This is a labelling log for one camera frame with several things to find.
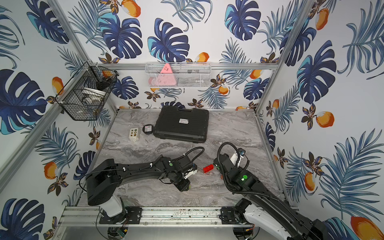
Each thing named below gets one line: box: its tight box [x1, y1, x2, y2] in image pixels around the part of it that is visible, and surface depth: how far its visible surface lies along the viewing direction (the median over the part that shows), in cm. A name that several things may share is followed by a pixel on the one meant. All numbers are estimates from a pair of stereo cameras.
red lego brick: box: [203, 164, 215, 174], surface depth 92 cm
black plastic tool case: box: [153, 106, 210, 143], surface depth 105 cm
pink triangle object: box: [151, 63, 177, 86], surface depth 92 cm
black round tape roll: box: [142, 124, 153, 135], surface depth 109 cm
